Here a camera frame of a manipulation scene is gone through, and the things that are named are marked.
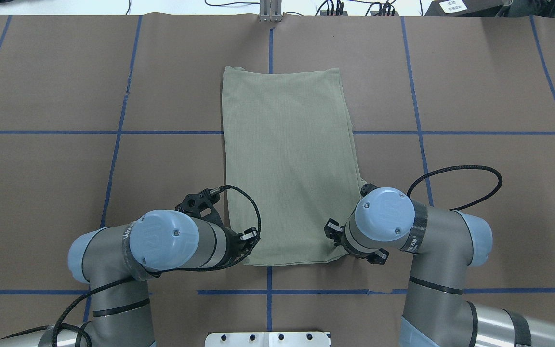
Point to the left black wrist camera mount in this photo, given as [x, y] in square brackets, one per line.
[201, 206]

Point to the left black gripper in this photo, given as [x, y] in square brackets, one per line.
[232, 242]

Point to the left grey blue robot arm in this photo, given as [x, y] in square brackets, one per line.
[118, 262]

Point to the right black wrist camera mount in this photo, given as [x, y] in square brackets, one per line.
[367, 188]

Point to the olive green long-sleeve shirt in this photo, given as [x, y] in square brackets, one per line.
[289, 145]

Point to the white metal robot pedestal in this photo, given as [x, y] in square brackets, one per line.
[269, 339]

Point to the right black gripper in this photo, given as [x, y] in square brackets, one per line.
[330, 228]

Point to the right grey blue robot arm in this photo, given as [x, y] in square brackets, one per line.
[444, 243]

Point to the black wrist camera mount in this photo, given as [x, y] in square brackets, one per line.
[367, 188]
[201, 206]

